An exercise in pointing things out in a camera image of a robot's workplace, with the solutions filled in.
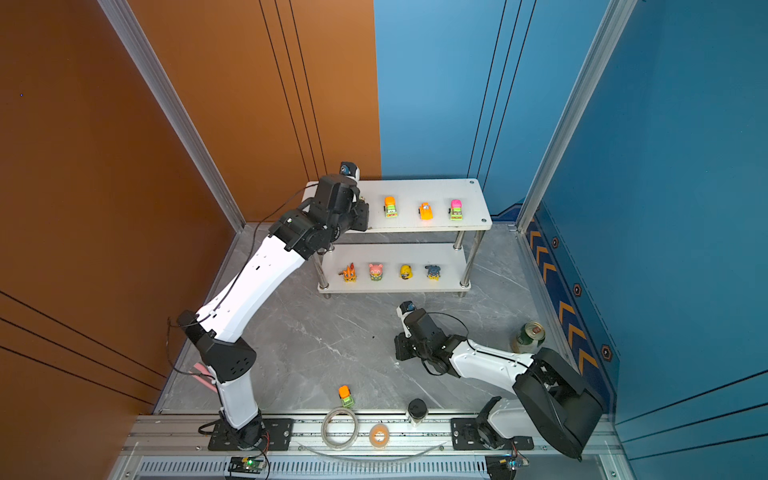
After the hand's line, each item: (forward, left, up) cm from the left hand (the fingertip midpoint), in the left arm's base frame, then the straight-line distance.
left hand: (362, 202), depth 74 cm
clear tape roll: (-46, +8, -37) cm, 60 cm away
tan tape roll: (-44, -5, -39) cm, 59 cm away
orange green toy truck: (-35, +5, -35) cm, 50 cm away
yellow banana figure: (-1, -12, -28) cm, 30 cm away
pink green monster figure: (-3, -3, -26) cm, 26 cm away
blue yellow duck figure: (-3, -21, -26) cm, 33 cm away
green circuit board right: (-50, -35, -39) cm, 73 cm away
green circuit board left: (-51, +26, -39) cm, 69 cm away
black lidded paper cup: (-41, -14, -27) cm, 51 cm away
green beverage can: (-22, -45, -26) cm, 56 cm away
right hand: (-22, -8, -35) cm, 41 cm away
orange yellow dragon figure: (-4, +6, -26) cm, 27 cm away
